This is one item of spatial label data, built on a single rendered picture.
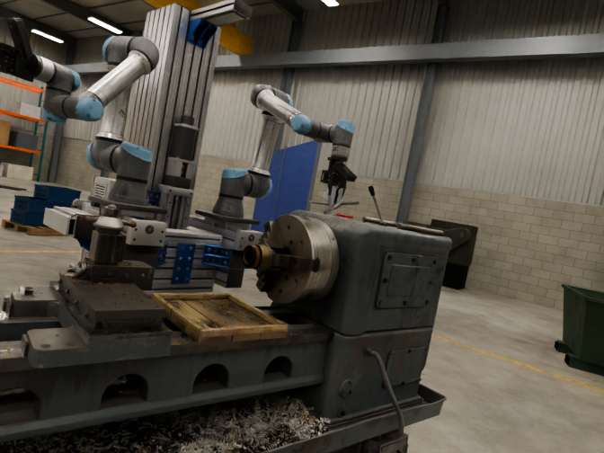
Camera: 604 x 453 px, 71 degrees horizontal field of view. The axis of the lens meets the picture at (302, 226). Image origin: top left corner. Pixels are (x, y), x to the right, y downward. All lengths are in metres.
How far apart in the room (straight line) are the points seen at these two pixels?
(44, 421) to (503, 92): 11.76
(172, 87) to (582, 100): 10.64
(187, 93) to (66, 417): 1.42
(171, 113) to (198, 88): 0.19
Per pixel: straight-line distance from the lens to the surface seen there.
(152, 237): 1.66
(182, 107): 2.07
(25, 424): 1.17
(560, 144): 11.65
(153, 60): 1.81
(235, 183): 2.02
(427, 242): 1.74
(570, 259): 11.31
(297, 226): 1.45
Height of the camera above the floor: 1.28
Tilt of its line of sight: 3 degrees down
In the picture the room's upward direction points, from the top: 11 degrees clockwise
